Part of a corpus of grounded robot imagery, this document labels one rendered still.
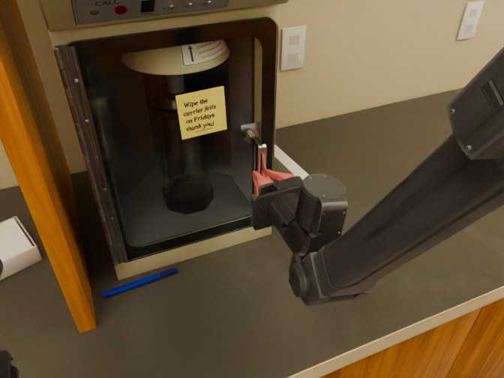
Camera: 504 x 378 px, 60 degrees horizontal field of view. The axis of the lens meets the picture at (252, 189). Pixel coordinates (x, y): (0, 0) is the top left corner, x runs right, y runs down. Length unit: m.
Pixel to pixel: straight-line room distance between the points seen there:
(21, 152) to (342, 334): 0.56
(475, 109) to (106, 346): 0.66
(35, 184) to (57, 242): 0.10
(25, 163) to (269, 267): 0.48
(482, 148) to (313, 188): 0.32
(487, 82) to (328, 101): 1.13
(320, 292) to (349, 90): 0.96
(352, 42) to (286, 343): 0.89
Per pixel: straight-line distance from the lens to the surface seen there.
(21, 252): 0.94
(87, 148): 0.68
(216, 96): 0.69
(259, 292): 0.82
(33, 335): 0.85
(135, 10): 0.58
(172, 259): 0.87
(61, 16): 0.58
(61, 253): 0.69
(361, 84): 1.43
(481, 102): 0.28
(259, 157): 0.71
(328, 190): 0.57
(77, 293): 0.75
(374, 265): 0.44
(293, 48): 1.24
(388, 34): 1.43
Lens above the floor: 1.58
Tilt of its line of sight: 38 degrees down
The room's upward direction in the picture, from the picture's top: straight up
